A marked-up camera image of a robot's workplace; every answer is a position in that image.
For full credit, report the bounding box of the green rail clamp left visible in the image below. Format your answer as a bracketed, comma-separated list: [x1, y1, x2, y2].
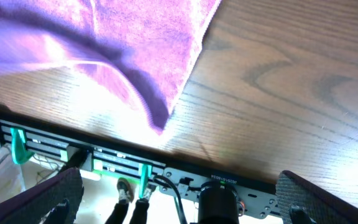
[10, 127, 34, 165]

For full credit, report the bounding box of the person's right leg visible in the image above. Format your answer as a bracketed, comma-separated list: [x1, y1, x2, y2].
[130, 184, 157, 224]

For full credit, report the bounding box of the black right camera cable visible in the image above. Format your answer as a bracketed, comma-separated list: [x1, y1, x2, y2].
[152, 174, 188, 224]

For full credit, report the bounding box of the person's leg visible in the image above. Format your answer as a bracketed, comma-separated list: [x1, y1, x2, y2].
[105, 177, 134, 224]
[130, 184, 157, 224]

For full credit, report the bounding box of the green rail clamp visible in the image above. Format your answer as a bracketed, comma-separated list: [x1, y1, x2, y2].
[10, 127, 34, 165]
[139, 164, 152, 198]

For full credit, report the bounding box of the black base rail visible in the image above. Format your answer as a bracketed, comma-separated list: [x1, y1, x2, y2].
[0, 110, 280, 219]

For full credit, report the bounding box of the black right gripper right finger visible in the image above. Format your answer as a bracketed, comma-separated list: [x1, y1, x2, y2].
[276, 170, 358, 224]

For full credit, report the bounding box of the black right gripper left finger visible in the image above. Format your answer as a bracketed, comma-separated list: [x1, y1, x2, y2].
[0, 168, 83, 223]

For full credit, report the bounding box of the purple microfiber cloth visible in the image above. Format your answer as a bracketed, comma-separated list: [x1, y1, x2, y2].
[0, 0, 219, 133]

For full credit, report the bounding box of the green rail clamp right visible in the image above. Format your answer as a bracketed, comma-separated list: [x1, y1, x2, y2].
[139, 164, 152, 198]

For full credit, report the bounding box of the person's left leg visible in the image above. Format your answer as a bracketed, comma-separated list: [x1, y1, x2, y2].
[105, 177, 134, 224]

